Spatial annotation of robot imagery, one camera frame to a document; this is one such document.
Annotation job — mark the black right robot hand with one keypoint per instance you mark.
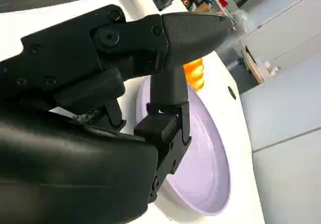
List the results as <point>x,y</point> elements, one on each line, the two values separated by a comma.
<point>65,163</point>

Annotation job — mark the orange and white bread roll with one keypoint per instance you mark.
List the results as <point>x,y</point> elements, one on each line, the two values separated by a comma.
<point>195,75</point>

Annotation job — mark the lilac plate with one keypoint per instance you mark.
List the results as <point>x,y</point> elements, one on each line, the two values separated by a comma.
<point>205,158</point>

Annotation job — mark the black table grommet hole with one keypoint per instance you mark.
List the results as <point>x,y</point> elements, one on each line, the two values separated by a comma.
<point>232,93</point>

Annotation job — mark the wooden board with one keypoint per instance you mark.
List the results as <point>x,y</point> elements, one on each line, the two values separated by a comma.
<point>254,67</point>

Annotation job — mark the white workshop desk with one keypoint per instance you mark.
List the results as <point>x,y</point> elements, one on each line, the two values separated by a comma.
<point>225,15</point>

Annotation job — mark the small red box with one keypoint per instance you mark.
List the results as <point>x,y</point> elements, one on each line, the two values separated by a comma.
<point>222,1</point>

